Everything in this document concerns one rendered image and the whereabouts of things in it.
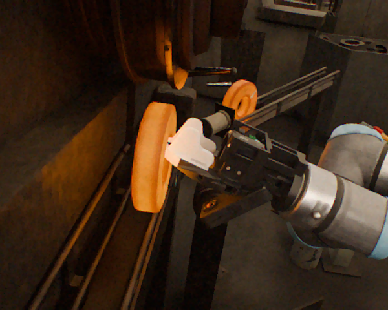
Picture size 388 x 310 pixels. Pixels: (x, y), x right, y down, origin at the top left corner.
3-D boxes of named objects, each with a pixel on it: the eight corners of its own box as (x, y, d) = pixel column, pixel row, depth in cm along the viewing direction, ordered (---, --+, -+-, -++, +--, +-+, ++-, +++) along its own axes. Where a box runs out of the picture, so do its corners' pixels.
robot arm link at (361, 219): (362, 261, 59) (407, 267, 49) (293, 231, 58) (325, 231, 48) (377, 206, 61) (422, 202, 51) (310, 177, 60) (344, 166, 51)
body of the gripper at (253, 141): (230, 115, 54) (304, 149, 55) (206, 163, 58) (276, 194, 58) (229, 135, 47) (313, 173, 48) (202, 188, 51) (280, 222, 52)
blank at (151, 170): (130, 134, 43) (159, 137, 43) (158, 86, 56) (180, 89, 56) (130, 231, 51) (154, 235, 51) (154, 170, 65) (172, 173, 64)
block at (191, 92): (144, 175, 101) (150, 90, 90) (150, 162, 108) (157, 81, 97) (183, 181, 100) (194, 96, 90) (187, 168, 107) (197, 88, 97)
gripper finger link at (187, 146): (163, 108, 50) (224, 135, 51) (148, 144, 53) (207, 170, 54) (158, 116, 48) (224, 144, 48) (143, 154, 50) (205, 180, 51)
